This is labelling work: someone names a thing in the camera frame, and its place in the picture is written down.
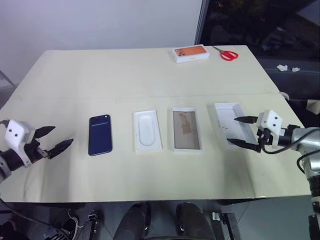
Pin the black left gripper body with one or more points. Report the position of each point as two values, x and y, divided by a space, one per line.
33 150

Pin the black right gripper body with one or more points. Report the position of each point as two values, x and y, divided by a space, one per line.
265 137

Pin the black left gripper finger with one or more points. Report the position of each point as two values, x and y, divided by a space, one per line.
45 130
61 147

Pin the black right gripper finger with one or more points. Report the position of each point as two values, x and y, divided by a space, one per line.
243 143
248 119

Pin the white phone box lid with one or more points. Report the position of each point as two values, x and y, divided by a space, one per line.
230 125

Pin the dark blue smartphone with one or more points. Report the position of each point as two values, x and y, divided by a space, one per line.
100 136

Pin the white box with brown insert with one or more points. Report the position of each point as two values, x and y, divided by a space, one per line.
186 130

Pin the white moulded box insert tray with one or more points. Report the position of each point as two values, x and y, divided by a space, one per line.
147 131

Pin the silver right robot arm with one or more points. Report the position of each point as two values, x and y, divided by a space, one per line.
306 137

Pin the orange printed phone box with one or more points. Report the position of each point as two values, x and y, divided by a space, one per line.
191 53

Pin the white round object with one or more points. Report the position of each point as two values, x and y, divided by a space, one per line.
285 95

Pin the tan cardboard piece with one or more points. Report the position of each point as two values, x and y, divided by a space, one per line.
313 105

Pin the crumpled white paper scrap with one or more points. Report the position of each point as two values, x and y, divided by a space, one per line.
296 69
282 67

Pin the dark rounded shape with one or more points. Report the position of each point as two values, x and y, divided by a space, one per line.
192 221
136 220

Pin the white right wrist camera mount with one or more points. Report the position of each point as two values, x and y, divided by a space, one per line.
271 122

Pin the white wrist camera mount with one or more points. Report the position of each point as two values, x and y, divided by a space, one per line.
271 122
17 136

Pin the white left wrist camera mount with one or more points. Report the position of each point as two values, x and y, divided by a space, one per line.
17 136

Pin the grey metal frame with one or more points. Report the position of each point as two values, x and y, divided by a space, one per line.
6 79

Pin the black metal floor bracket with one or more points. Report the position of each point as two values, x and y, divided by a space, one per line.
92 225
225 225

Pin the grey window frame post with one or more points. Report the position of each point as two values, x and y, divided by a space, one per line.
200 22

